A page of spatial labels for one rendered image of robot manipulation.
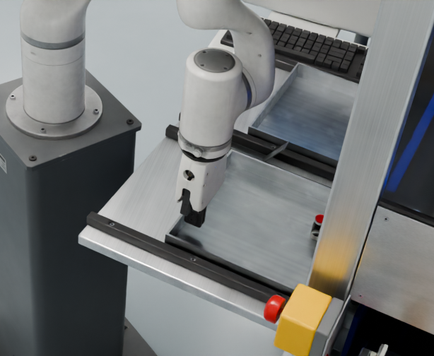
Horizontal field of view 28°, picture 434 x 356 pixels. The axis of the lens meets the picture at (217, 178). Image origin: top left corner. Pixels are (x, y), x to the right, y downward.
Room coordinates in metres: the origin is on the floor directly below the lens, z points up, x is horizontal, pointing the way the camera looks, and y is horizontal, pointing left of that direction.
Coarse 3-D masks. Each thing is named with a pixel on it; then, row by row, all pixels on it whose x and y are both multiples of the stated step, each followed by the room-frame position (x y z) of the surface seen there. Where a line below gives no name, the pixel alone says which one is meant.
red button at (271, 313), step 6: (270, 300) 0.84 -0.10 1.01; (276, 300) 0.83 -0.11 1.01; (282, 300) 0.84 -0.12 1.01; (270, 306) 0.83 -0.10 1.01; (276, 306) 0.83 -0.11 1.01; (282, 306) 0.84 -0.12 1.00; (264, 312) 0.82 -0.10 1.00; (270, 312) 0.82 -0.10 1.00; (276, 312) 0.82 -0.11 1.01; (264, 318) 0.82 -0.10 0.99; (270, 318) 0.82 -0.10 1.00; (276, 318) 0.82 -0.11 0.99
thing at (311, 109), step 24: (312, 72) 1.58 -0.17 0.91; (288, 96) 1.51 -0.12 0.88; (312, 96) 1.52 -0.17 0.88; (336, 96) 1.54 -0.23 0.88; (264, 120) 1.42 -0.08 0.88; (288, 120) 1.43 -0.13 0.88; (312, 120) 1.44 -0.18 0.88; (336, 120) 1.45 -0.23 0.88; (288, 144) 1.32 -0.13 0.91; (312, 144) 1.36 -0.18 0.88; (336, 144) 1.37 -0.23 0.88
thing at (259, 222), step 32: (256, 160) 1.25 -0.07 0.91; (224, 192) 1.19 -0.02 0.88; (256, 192) 1.20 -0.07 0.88; (288, 192) 1.21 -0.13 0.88; (320, 192) 1.21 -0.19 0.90; (224, 224) 1.11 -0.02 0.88; (256, 224) 1.12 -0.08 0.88; (288, 224) 1.13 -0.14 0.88; (224, 256) 1.03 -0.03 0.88; (256, 256) 1.04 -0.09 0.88; (288, 256) 1.05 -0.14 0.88; (288, 288) 0.95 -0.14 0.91
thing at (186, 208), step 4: (184, 192) 1.04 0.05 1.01; (188, 192) 1.04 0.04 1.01; (184, 196) 1.04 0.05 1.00; (188, 196) 1.04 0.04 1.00; (184, 200) 1.03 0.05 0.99; (188, 200) 1.03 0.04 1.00; (184, 204) 1.03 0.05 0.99; (188, 204) 1.03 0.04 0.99; (184, 208) 1.03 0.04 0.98; (188, 208) 1.03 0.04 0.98; (180, 212) 1.03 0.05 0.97; (184, 212) 1.03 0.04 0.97; (188, 212) 1.03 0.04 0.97
